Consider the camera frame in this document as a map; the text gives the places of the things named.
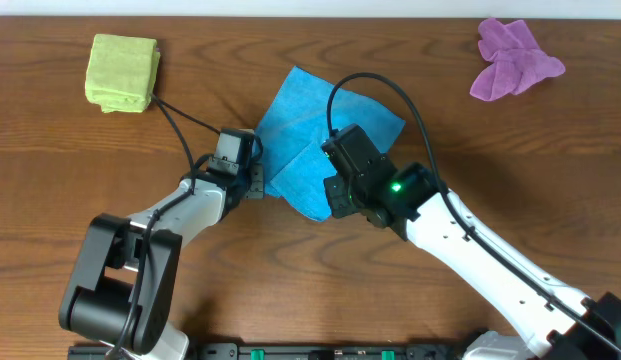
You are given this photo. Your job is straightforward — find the folded green cloth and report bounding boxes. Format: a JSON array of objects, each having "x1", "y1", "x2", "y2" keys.
[{"x1": 85, "y1": 34, "x2": 161, "y2": 113}]

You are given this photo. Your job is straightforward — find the blue microfiber cloth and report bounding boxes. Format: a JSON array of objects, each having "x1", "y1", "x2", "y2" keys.
[{"x1": 256, "y1": 67, "x2": 405, "y2": 222}]

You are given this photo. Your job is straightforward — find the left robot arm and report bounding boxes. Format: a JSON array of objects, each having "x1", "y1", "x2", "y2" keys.
[{"x1": 58, "y1": 163, "x2": 264, "y2": 359}]

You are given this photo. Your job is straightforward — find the right black cable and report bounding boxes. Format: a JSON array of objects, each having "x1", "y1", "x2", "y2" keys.
[{"x1": 325, "y1": 72, "x2": 621, "y2": 359}]

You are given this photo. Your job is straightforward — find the purple crumpled cloth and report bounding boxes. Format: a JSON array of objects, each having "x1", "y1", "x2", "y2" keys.
[{"x1": 469, "y1": 18, "x2": 566, "y2": 102}]

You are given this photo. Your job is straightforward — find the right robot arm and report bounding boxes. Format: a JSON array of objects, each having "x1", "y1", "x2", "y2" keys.
[{"x1": 325, "y1": 157, "x2": 621, "y2": 359}]

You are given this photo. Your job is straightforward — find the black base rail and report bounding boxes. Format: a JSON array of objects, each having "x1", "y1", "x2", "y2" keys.
[{"x1": 67, "y1": 329, "x2": 536, "y2": 360}]

